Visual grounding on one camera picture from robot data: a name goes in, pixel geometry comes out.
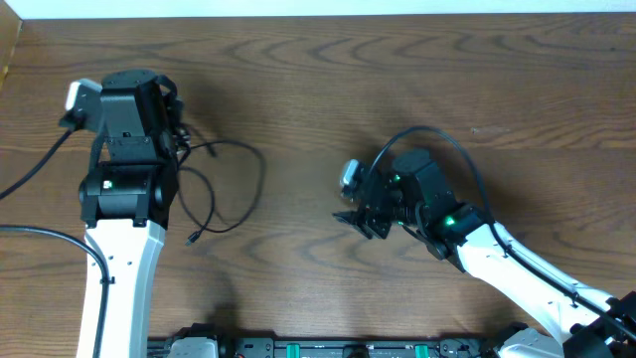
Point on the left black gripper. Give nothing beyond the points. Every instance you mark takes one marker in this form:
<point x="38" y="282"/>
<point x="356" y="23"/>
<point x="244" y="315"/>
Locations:
<point x="176" y="106"/>

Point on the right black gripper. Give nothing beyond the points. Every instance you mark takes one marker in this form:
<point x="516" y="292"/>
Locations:
<point x="369" y="217"/>

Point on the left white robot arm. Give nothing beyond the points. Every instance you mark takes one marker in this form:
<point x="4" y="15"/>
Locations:
<point x="125" y="202"/>

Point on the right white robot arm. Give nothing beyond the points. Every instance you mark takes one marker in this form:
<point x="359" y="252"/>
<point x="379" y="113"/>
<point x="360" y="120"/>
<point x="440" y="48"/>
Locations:
<point x="578" y="320"/>

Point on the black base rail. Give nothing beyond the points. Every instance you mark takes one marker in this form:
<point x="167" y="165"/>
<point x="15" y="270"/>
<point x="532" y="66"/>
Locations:
<point x="205" y="340"/>

